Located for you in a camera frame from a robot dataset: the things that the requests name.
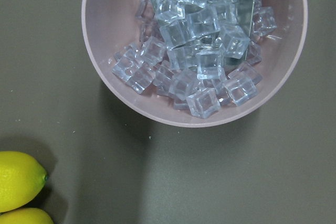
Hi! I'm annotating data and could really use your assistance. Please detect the clear plastic ice cubes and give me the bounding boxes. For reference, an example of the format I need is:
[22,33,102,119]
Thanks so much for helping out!
[112,0,277,119]

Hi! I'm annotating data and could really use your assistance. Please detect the metal ice scoop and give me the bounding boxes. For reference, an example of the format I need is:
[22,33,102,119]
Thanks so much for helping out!
[151,0,255,69]

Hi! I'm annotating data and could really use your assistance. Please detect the pink bowl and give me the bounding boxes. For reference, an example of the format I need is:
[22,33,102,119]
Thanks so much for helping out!
[81,0,308,127]

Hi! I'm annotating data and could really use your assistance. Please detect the yellow lemon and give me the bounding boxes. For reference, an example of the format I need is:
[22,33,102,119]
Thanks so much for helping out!
[1,151,48,212]
[1,208,54,224]

